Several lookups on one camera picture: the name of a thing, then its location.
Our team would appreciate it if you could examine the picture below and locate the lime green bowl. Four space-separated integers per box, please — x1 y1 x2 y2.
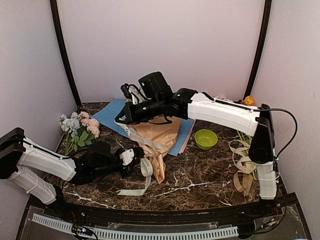
194 129 218 150

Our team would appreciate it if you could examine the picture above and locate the right black frame post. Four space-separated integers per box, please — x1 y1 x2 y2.
243 0 272 100

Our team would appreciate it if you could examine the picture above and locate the pile of fake flowers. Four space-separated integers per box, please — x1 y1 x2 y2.
59 111 100 156
214 94 258 181

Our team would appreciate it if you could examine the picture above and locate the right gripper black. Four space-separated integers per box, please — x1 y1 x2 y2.
116 95 164 124

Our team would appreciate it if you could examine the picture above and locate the brown twine ribbon bundle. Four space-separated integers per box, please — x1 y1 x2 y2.
228 139 257 197

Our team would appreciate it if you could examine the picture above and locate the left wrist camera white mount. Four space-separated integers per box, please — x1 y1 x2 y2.
119 147 145 167

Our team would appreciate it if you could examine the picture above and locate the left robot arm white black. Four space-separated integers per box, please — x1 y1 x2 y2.
0 127 144 218

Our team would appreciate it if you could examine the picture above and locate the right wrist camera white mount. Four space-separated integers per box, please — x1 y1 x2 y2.
120 83 148 105

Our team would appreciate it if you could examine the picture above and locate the white slotted cable duct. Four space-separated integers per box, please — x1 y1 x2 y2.
32 213 239 240

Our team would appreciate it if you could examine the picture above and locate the blue wrapping paper sheet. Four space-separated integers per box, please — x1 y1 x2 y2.
91 99 187 157

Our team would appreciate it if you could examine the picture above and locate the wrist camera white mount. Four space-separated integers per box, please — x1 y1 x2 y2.
119 147 145 167
120 83 148 105

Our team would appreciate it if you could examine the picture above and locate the beige pink wrapping paper sheet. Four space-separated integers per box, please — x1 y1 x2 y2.
118 116 181 184

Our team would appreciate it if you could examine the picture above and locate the black frame post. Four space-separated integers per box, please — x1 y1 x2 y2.
49 0 82 107
243 0 272 100

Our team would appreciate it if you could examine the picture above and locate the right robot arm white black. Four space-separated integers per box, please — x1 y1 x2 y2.
114 71 279 217

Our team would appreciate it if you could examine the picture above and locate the white printed ribbon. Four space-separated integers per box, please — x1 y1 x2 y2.
115 122 168 196

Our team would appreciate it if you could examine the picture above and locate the left black frame post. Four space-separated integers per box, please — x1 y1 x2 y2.
49 0 82 107

